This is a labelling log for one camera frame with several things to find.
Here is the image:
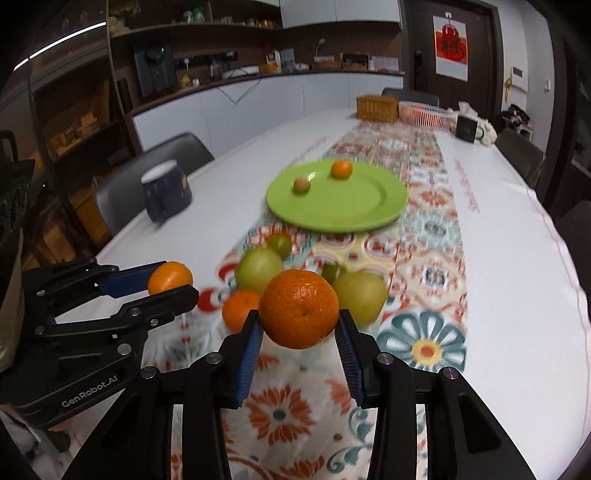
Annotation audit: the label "yellow flowers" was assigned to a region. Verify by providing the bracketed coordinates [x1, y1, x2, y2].
[108, 0, 142, 17]

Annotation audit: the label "black mug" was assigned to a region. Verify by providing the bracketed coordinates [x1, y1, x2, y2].
[455, 115, 485, 145]

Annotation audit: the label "red and white wall calendar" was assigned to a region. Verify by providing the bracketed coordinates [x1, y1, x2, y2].
[433, 14, 468, 83]

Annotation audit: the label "green plate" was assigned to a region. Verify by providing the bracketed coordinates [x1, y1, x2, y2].
[266, 158, 410, 233]

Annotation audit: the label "wicker basket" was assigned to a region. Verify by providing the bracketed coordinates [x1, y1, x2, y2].
[356, 95, 400, 123]

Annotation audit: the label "large orange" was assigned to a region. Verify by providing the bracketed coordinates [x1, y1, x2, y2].
[259, 270, 341, 350]

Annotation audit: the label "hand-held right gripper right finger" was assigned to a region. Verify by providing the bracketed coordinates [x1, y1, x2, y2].
[334, 309, 539, 480]

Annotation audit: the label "white plush toy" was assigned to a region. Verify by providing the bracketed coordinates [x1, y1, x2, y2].
[479, 117, 499, 147]

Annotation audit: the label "grey chair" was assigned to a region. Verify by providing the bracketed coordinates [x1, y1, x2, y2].
[553, 200, 591, 319]
[382, 88, 440, 108]
[95, 131, 215, 237]
[494, 128, 546, 188]

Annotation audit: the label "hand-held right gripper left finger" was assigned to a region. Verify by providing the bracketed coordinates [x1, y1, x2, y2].
[74, 309, 266, 480]

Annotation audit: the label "pink plastic basket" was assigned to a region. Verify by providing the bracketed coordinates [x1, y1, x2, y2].
[398, 102, 456, 130]

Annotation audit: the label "white floral patterned tablecloth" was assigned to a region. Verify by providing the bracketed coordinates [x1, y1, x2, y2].
[95, 108, 580, 480]

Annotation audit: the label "black water dispenser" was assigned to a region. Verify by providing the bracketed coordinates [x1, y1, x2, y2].
[134, 39, 177, 96]

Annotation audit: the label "dark bag on stool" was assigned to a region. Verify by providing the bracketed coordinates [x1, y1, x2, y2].
[503, 105, 534, 134]

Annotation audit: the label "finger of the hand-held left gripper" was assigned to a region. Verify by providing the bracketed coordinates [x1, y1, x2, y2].
[36, 285, 200, 341]
[22, 259, 160, 306]

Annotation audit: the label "black power strip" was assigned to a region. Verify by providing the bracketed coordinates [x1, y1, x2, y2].
[178, 52, 239, 68]

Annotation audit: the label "navy blue mug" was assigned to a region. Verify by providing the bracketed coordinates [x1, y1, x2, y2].
[141, 160, 193, 223]

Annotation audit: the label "dark brown door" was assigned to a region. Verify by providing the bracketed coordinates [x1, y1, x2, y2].
[406, 0, 503, 112]

